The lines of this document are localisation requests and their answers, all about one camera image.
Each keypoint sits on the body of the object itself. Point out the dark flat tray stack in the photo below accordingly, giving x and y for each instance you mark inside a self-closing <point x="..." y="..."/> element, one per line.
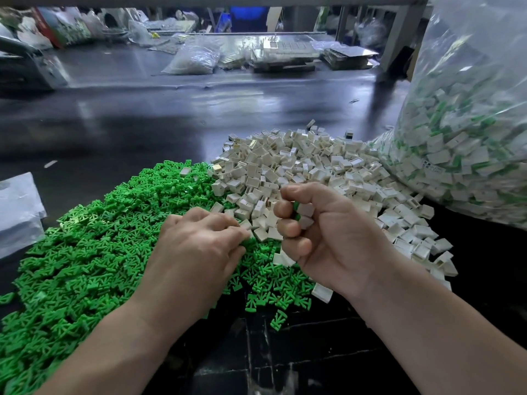
<point x="350" y="57"/>

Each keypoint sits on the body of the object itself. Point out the person's right forearm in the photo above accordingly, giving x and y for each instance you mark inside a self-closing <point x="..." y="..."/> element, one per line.
<point x="449" y="337"/>

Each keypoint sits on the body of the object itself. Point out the pile of green plastic clips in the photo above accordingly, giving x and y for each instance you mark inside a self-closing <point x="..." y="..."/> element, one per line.
<point x="74" y="251"/>

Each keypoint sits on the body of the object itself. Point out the grey metal slanted post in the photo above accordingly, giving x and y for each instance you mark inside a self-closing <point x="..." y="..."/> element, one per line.
<point x="402" y="30"/>

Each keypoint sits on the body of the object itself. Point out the person's left hand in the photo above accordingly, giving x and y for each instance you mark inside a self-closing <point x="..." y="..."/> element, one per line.
<point x="193" y="267"/>

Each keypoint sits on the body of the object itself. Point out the person's right hand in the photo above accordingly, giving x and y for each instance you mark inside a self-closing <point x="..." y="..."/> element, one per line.
<point x="346" y="234"/>

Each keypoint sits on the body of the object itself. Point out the blue crate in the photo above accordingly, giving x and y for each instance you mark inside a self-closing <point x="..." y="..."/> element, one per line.
<point x="245" y="18"/>

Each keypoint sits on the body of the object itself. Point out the stack of clear flat bags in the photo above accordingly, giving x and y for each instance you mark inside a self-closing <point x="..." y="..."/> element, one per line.
<point x="20" y="211"/>

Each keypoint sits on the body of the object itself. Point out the clear plastic bag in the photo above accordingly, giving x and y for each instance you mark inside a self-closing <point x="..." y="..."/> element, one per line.
<point x="465" y="140"/>

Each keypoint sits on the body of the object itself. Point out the person's left forearm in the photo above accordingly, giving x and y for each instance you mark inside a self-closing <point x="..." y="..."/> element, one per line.
<point x="95" y="362"/>

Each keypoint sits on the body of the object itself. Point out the small green plastic part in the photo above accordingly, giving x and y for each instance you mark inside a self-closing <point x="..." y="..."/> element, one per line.
<point x="6" y="298"/>

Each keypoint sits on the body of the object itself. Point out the grey heat sealer machine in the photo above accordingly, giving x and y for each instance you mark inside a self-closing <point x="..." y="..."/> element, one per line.
<point x="31" y="65"/>

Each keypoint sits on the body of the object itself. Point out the small white plastic part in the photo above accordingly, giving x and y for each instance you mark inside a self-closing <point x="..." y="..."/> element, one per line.
<point x="305" y="209"/>
<point x="306" y="223"/>

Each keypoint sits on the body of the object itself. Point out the small clear bag of parts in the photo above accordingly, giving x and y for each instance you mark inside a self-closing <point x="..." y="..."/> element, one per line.
<point x="191" y="59"/>

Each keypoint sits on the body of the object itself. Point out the pile of white plastic caps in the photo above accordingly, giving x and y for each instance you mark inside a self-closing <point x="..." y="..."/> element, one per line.
<point x="337" y="164"/>

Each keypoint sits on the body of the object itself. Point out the grey metal horizontal bar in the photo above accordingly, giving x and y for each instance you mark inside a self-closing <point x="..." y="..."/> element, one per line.
<point x="247" y="0"/>

